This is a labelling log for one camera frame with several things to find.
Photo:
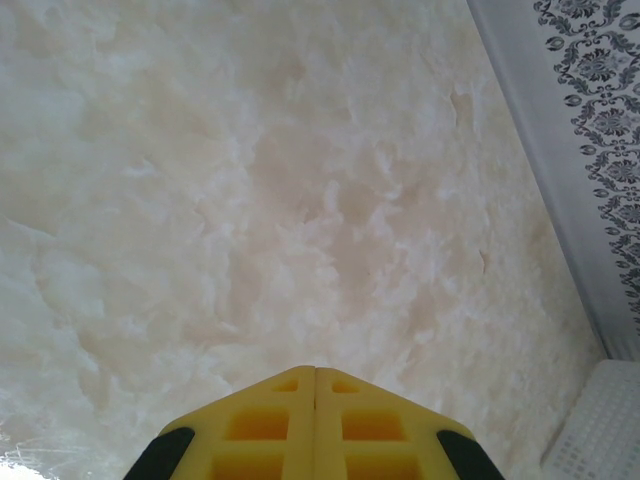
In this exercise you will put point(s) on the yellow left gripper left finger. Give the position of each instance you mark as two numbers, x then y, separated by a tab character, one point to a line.
270	430

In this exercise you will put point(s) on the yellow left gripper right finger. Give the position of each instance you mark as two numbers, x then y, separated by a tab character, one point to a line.
375	430

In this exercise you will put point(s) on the white plastic mesh basket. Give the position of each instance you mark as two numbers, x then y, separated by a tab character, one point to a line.
600	425

